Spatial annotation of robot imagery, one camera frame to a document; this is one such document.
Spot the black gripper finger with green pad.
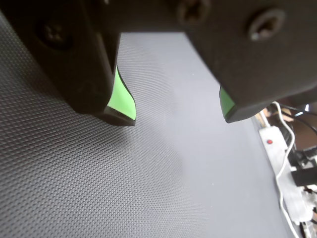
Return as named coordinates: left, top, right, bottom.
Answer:
left=0, top=0, right=137, bottom=126
left=173, top=0, right=317, bottom=124

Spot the large dark grey table mat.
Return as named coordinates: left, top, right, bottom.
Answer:
left=0, top=9, right=206, bottom=238

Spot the thin black cable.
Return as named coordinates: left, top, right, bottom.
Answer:
left=278, top=103, right=317, bottom=141

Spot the black power plug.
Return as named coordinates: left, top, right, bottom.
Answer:
left=289, top=146, right=317, bottom=187

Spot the white power strip red switch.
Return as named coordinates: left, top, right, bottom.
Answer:
left=257, top=125, right=313, bottom=223

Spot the narrow dark grey table mat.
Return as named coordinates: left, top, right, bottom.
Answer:
left=170, top=32, right=292, bottom=238

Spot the thin white cable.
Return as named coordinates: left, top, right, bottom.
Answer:
left=271, top=101, right=301, bottom=238

